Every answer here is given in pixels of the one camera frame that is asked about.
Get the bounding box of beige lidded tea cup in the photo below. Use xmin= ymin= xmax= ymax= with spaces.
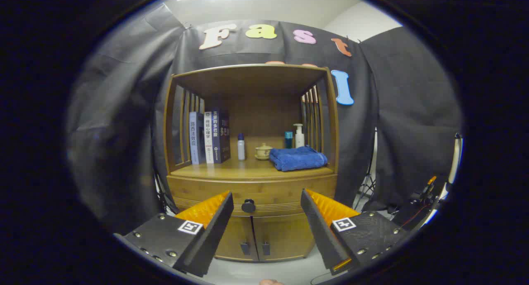
xmin=255 ymin=143 xmax=273 ymax=160

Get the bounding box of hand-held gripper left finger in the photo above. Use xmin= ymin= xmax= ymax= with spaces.
xmin=114 ymin=190 xmax=234 ymax=277

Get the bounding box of folded blue towel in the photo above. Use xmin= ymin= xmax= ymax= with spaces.
xmin=269 ymin=146 xmax=328 ymax=172

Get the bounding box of light blue book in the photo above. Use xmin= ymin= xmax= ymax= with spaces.
xmin=189 ymin=112 xmax=206 ymax=165

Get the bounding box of white spine book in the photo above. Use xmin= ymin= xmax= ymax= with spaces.
xmin=204 ymin=111 xmax=215 ymax=164

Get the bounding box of dark navy book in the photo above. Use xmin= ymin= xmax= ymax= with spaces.
xmin=212 ymin=110 xmax=231 ymax=163

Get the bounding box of white pump bottle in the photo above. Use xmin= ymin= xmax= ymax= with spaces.
xmin=293 ymin=123 xmax=305 ymax=149

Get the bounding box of black equipment with orange clamp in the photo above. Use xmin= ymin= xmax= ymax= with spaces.
xmin=397 ymin=176 xmax=449 ymax=230

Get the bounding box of wooden cabinet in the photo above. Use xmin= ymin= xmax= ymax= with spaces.
xmin=163 ymin=63 xmax=340 ymax=263

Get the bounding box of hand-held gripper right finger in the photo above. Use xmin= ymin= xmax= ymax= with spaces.
xmin=300 ymin=188 xmax=409 ymax=276

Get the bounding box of wooden countertop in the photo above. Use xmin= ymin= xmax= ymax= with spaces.
xmin=170 ymin=136 xmax=334 ymax=180

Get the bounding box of black tripod stand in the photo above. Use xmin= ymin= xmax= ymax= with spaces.
xmin=154 ymin=173 xmax=179 ymax=214
xmin=355 ymin=130 xmax=379 ymax=205

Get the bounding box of black backdrop cloth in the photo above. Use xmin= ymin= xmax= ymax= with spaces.
xmin=66 ymin=2 xmax=463 ymax=236

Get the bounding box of wooden drawer with black knob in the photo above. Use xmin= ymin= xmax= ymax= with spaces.
xmin=167 ymin=174 xmax=337 ymax=217

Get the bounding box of white pole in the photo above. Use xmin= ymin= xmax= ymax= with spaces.
xmin=448 ymin=133 xmax=462 ymax=184

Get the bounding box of wooden cabinet door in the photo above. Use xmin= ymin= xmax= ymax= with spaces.
xmin=253 ymin=214 xmax=317 ymax=261
xmin=215 ymin=217 xmax=259 ymax=261

